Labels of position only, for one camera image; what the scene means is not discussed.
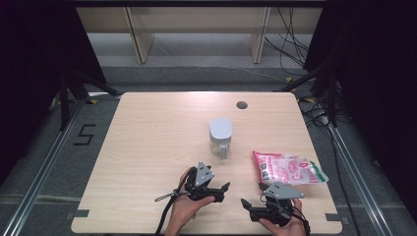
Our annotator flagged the grey strap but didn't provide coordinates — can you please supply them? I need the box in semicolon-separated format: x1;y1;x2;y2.
153;190;186;203

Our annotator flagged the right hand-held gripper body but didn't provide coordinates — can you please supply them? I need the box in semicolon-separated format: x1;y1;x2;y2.
249;181;306;227

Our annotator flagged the black metal stand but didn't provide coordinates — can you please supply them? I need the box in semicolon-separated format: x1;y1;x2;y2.
274;63;339;128
58;68;123;132

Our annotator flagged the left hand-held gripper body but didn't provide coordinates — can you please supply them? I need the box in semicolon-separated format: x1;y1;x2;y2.
184;160;220;202

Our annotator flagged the metal floor rail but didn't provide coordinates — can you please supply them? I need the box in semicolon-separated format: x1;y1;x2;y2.
0;97;87;236
327;123;396;236

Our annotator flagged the bundle of black cables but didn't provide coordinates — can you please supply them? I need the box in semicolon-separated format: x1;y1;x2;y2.
264;7;317;77

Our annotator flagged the person's right hand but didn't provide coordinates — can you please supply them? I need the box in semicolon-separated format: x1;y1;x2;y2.
259;198;308;236

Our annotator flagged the pink and green plastic bag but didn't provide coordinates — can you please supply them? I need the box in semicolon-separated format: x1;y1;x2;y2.
252;149;330;187

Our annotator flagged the black curtain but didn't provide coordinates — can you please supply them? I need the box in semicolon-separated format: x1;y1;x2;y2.
303;0;417;214
0;0;107;185

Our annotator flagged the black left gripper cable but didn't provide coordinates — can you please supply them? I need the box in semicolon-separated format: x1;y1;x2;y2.
154;170;193;236

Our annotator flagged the person's left hand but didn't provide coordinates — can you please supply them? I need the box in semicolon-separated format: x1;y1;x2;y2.
169;166;216;228

